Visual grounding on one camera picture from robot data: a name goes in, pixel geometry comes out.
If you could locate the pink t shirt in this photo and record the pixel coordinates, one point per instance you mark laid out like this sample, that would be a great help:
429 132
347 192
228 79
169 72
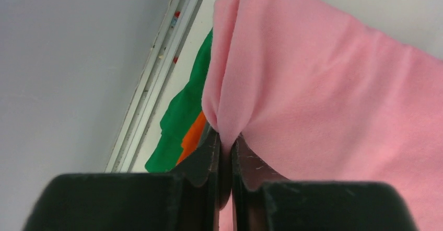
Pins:
320 96

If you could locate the orange folded t shirt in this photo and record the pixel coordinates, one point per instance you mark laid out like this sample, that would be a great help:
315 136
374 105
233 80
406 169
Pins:
192 137

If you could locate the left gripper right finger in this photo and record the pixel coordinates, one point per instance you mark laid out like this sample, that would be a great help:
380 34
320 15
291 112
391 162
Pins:
263 199

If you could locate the aluminium frame rail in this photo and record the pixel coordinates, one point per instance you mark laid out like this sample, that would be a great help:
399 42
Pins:
163 55

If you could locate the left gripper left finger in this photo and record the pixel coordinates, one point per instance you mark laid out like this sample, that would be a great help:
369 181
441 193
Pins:
185 198

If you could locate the green folded t shirt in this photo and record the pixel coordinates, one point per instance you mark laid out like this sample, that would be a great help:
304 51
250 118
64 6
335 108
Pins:
181 113

